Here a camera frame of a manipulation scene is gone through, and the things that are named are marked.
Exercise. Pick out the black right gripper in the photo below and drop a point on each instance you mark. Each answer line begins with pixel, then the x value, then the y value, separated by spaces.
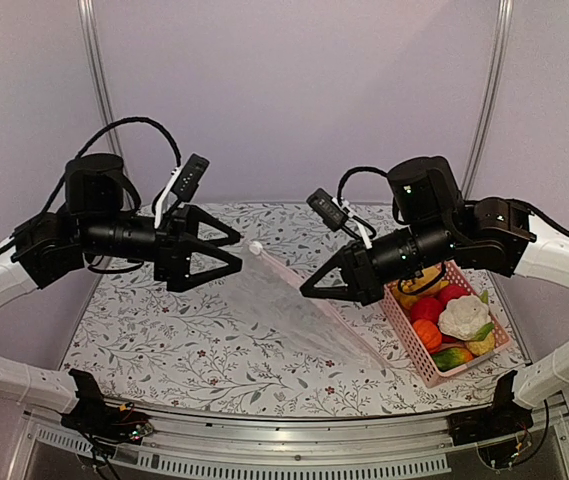
pixel 359 277

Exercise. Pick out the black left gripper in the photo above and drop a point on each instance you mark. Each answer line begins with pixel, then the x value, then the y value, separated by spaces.
pixel 173 251

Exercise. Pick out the clear zip top bag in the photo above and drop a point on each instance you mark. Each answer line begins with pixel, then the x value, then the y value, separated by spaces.
pixel 264 297

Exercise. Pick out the yellow toy lemon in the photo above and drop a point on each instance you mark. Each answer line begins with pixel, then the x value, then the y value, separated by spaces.
pixel 428 279

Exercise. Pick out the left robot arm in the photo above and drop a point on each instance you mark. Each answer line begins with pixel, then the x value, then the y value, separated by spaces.
pixel 100 217

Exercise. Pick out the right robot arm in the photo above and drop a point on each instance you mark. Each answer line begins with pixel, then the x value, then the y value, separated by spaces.
pixel 504 236

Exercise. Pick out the yellow toy banana bunch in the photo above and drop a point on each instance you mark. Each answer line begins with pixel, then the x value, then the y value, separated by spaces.
pixel 405 301

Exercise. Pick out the red toy apple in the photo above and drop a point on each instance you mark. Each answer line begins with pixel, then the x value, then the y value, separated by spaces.
pixel 451 292
pixel 428 308

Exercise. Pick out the floral table mat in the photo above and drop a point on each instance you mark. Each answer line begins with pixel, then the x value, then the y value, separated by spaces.
pixel 198 351

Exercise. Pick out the orange toy tangerine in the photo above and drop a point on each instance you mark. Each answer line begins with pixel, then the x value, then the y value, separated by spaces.
pixel 429 334

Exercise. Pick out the white toy cauliflower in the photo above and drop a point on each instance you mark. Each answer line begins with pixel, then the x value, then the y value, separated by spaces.
pixel 464 317

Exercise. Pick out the green orange toy mango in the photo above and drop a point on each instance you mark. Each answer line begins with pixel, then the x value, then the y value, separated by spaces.
pixel 451 358

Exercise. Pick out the yellow toy corn piece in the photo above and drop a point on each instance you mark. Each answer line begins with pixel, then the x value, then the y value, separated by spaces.
pixel 482 347

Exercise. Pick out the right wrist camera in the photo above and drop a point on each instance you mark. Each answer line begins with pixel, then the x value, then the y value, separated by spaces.
pixel 339 216

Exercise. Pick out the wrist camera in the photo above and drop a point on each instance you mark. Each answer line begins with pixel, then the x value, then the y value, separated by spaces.
pixel 180 188
pixel 339 216

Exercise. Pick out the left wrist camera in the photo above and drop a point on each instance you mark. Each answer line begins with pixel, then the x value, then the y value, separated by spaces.
pixel 180 188

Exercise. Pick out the left aluminium frame post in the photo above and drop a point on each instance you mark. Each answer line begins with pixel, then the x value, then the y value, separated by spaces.
pixel 89 28

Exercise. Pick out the aluminium frame post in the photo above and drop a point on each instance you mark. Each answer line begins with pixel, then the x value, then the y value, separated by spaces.
pixel 89 28
pixel 497 60

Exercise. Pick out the front aluminium rail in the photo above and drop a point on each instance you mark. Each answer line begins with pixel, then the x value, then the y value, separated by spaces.
pixel 204 445

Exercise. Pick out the right aluminium frame post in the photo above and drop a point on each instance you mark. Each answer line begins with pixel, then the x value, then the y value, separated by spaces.
pixel 497 60

